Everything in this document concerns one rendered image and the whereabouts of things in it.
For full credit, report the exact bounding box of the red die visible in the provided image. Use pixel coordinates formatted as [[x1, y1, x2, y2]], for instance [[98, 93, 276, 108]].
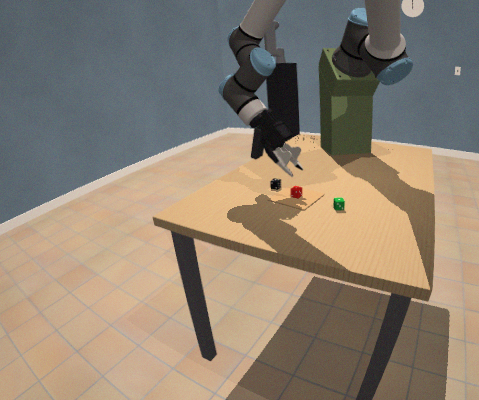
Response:
[[291, 186, 302, 198]]

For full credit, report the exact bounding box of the green die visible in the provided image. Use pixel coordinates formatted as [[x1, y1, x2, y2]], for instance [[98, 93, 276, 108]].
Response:
[[333, 198, 345, 210]]

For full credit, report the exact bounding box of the light orange flat mat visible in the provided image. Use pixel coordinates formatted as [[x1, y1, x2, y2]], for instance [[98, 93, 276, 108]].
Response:
[[267, 185, 325, 211]]

